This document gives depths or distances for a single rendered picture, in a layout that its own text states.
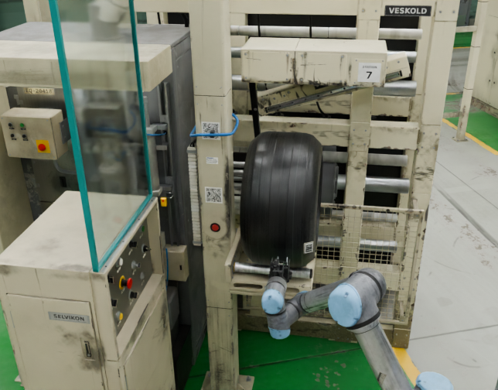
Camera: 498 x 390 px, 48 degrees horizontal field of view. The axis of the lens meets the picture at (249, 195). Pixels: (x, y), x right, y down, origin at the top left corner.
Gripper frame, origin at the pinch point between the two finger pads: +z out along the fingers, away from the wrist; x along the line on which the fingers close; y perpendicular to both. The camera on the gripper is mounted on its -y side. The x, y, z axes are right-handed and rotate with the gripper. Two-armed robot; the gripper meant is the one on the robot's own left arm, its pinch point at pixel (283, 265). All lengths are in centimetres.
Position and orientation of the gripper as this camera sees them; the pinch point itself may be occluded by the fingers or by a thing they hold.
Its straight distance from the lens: 232.0
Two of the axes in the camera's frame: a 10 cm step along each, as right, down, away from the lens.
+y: 0.1, -9.4, -3.4
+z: 1.7, -3.3, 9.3
